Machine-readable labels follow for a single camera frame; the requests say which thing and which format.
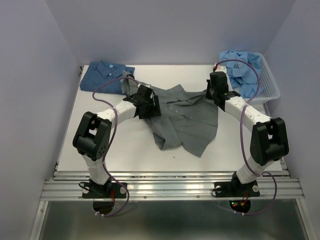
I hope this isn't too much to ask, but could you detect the grey long sleeve shirt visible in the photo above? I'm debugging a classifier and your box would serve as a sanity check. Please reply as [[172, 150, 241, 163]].
[[121, 70, 218, 158]]

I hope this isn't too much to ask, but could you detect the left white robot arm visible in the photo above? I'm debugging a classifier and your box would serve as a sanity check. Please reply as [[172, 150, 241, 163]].
[[72, 84, 161, 197]]

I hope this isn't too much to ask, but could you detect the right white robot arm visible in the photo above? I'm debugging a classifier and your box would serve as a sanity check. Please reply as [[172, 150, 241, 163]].
[[206, 71, 289, 195]]

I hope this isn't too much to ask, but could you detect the light blue shirt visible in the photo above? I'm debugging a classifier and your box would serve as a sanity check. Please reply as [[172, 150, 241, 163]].
[[219, 50, 262, 99]]

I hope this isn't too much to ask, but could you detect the white plastic laundry basket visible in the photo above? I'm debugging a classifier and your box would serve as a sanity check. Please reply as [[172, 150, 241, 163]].
[[250, 52, 281, 105]]

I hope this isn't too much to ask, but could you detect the blue checked folded shirt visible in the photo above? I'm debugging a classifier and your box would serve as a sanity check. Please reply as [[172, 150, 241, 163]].
[[79, 61, 135, 92]]

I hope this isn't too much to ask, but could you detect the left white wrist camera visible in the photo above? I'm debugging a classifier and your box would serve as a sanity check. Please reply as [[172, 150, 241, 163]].
[[136, 84, 153, 95]]

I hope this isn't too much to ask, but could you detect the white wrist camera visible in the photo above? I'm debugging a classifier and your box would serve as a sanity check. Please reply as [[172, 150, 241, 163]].
[[213, 63, 227, 74], [136, 84, 153, 95]]

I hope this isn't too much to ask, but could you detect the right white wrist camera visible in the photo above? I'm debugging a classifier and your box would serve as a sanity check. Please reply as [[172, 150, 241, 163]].
[[213, 63, 227, 74]]

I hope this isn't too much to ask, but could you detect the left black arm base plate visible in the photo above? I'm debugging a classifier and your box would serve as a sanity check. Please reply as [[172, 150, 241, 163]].
[[78, 180, 127, 199]]

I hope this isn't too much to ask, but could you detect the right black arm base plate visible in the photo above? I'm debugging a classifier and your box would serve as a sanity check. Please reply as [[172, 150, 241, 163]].
[[211, 172, 260, 198]]

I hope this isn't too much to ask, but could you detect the aluminium front rail frame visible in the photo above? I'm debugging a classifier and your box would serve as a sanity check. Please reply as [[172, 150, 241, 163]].
[[28, 139, 313, 240]]

